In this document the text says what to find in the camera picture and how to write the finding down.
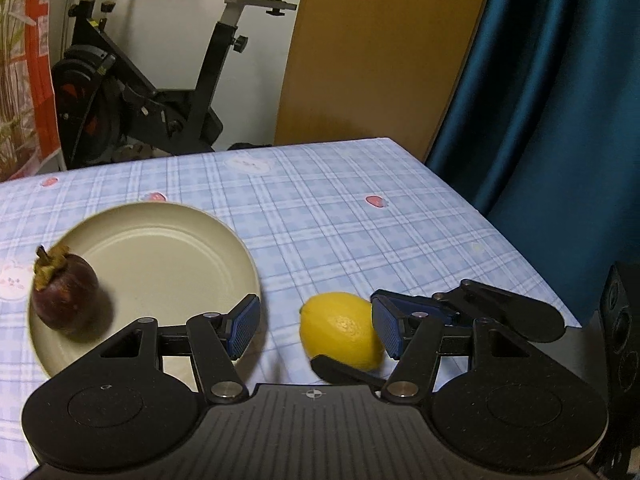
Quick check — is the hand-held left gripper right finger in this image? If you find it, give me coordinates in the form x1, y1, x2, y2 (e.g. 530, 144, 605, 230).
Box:
371, 295, 531, 405

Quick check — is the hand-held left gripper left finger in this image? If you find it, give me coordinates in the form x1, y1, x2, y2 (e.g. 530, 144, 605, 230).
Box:
90, 294, 262, 406

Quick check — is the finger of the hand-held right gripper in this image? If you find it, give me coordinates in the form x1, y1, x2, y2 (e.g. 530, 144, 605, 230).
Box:
372, 279, 567, 343
310, 354, 388, 391

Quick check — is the yellow lemon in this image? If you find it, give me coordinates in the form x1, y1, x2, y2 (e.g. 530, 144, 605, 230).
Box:
298, 292, 386, 372

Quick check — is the beige round plate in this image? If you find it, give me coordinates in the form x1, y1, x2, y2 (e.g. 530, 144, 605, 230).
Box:
27, 201, 262, 378

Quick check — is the purple mangosteen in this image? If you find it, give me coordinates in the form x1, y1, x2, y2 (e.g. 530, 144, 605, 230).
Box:
31, 244, 100, 333

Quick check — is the blue plaid tablecloth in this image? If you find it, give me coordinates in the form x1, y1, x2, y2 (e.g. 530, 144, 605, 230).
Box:
0, 137, 583, 480

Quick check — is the blue curtain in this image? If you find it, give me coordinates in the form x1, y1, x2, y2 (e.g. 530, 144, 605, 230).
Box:
425, 0, 640, 328

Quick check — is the black exercise bike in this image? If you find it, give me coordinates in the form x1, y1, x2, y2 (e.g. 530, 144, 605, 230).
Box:
50, 0, 305, 171

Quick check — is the wooden door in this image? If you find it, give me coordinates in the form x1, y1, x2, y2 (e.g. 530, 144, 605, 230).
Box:
274, 0, 501, 163

